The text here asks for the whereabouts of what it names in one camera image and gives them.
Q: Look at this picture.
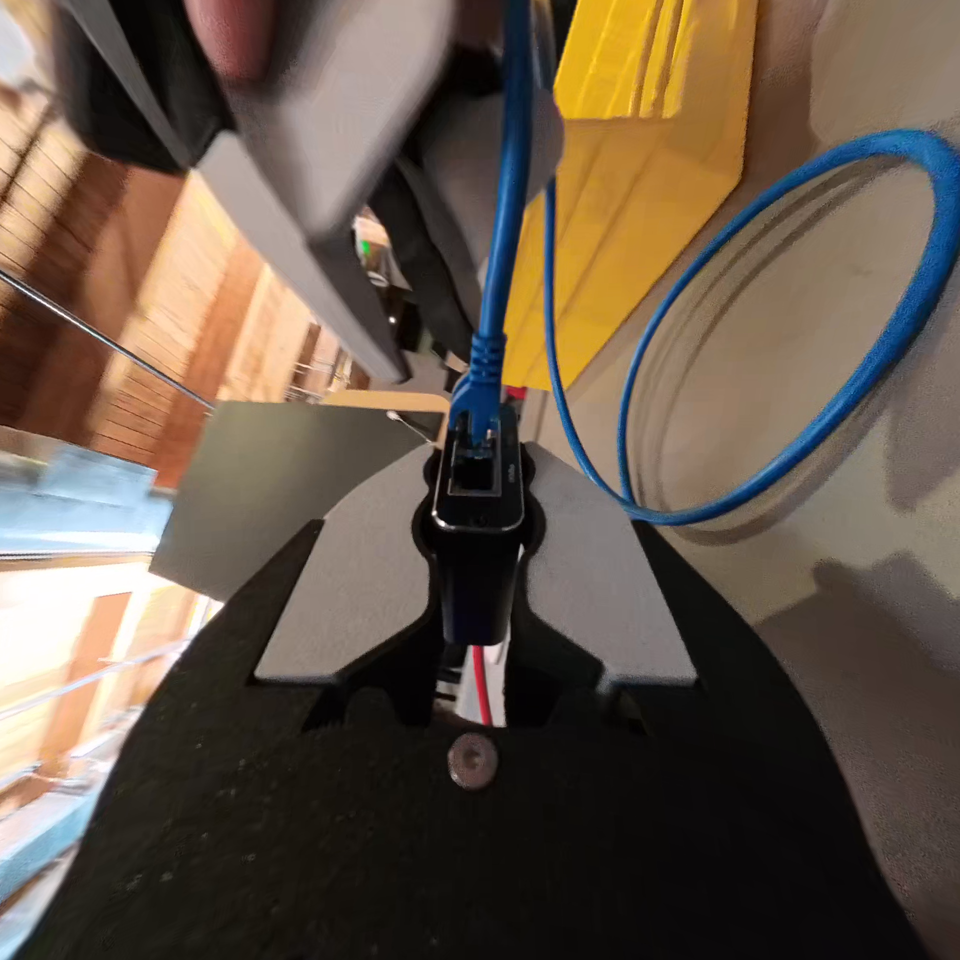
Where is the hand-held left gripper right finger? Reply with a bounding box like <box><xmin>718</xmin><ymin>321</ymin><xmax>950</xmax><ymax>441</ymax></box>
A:
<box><xmin>508</xmin><ymin>441</ymin><xmax>700</xmax><ymax>687</ymax></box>

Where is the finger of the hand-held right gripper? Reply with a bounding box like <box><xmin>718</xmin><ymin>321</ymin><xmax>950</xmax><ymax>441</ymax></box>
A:
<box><xmin>191</xmin><ymin>0</ymin><xmax>460</xmax><ymax>385</ymax></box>
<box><xmin>367</xmin><ymin>96</ymin><xmax>565</xmax><ymax>363</ymax></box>

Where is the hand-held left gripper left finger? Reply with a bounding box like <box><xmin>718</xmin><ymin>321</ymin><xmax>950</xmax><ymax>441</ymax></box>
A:
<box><xmin>255</xmin><ymin>442</ymin><xmax>445</xmax><ymax>685</ymax></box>

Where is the blue ethernet cable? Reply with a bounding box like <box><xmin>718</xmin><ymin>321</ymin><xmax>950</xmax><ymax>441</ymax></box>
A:
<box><xmin>448</xmin><ymin>0</ymin><xmax>960</xmax><ymax>526</ymax></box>

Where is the black ethernet port adapter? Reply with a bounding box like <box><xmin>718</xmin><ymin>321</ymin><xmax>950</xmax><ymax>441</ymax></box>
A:
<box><xmin>429</xmin><ymin>405</ymin><xmax>528</xmax><ymax>646</ymax></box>

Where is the red ethernet cable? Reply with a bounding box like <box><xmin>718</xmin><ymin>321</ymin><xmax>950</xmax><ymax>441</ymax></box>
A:
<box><xmin>469</xmin><ymin>645</ymin><xmax>498</xmax><ymax>727</ymax></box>

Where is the yellow plastic bin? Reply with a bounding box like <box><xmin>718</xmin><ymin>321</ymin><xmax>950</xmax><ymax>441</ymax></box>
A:
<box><xmin>501</xmin><ymin>0</ymin><xmax>759</xmax><ymax>391</ymax></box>

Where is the person's right hand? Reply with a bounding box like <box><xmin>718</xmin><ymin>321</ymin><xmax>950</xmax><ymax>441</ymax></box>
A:
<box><xmin>187</xmin><ymin>0</ymin><xmax>280</xmax><ymax>82</ymax></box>

